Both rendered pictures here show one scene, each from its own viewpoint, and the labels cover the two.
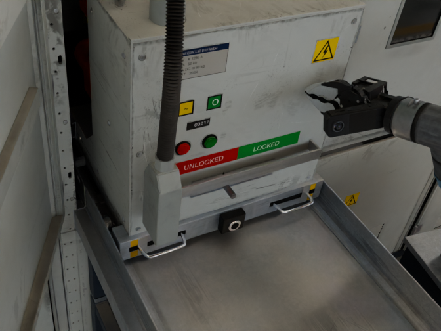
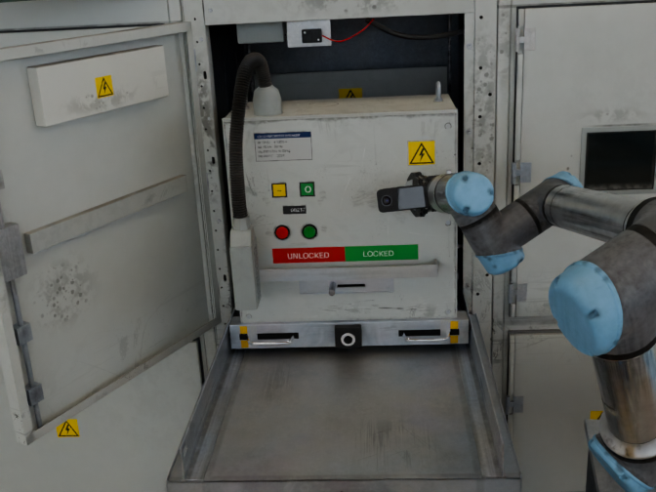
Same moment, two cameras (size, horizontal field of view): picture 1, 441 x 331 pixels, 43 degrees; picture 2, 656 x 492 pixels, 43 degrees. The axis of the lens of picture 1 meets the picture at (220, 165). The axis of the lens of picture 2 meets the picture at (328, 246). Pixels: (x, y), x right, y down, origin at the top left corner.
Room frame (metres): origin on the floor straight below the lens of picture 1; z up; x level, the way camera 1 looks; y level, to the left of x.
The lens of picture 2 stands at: (-0.44, -1.05, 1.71)
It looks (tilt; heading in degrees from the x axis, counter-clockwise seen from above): 19 degrees down; 38
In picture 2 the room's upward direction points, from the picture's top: 3 degrees counter-clockwise
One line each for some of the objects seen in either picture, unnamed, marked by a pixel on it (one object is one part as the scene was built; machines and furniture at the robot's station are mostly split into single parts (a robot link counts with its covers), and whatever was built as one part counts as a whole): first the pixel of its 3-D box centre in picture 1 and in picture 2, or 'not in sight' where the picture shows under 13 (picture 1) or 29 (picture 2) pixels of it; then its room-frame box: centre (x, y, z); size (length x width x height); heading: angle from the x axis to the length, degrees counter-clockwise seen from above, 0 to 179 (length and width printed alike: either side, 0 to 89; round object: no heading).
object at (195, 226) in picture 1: (224, 211); (348, 329); (0.94, -0.03, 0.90); 0.54 x 0.05 x 0.06; 124
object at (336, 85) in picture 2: not in sight; (350, 102); (1.59, 0.42, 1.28); 0.58 x 0.02 x 0.19; 124
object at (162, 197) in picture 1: (161, 199); (245, 266); (0.75, 0.10, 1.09); 0.08 x 0.05 x 0.17; 34
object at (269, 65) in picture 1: (242, 130); (344, 226); (0.92, -0.03, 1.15); 0.48 x 0.01 x 0.48; 124
